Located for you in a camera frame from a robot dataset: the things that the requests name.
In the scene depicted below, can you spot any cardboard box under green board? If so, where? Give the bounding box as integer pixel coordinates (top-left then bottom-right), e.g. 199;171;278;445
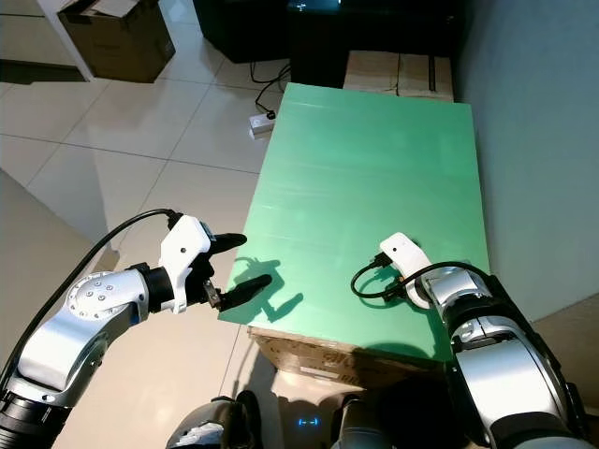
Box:
247;325;458;392

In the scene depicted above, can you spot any white power strip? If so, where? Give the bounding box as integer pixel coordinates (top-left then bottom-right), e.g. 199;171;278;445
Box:
249;112;278;131

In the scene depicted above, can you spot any black robot left leg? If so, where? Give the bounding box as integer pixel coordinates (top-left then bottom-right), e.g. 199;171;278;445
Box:
166;397;265;449

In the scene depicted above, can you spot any black robot leg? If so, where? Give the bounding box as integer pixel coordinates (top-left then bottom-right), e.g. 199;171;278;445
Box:
331;393;396;449
166;397;265;449

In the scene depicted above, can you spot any black robot right leg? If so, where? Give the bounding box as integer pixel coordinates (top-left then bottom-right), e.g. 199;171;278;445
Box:
331;393;396;449

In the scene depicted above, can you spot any beige flat carton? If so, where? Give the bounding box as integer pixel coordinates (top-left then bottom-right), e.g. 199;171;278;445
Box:
342;49;456;103

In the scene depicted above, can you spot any open brown cardboard box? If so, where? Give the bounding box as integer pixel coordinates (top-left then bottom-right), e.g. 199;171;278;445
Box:
56;0;178;84

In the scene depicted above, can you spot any black low cabinet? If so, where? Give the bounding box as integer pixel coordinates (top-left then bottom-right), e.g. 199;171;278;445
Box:
192;0;465;91

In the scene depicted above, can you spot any white drawer cabinet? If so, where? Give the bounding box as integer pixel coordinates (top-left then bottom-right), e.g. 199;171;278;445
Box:
0;0;96;84

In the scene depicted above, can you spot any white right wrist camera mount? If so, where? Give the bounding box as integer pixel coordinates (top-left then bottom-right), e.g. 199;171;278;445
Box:
378;231;432;307

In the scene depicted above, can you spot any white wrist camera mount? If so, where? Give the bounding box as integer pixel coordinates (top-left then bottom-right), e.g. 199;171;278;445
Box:
378;231;432;307
157;214;213;314

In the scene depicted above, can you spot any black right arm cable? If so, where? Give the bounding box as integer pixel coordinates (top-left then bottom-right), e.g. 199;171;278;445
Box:
352;253;495;302

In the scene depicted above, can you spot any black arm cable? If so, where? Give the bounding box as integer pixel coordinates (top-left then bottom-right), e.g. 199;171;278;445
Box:
30;208;184;375
352;253;495;302

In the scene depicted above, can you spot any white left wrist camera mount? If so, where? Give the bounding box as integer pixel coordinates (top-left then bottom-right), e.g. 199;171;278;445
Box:
157;214;213;314

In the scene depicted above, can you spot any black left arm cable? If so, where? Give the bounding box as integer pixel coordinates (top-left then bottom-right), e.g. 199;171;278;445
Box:
30;208;184;375

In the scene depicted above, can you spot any black floor power cable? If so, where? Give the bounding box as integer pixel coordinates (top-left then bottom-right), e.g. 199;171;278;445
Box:
250;60;293;120

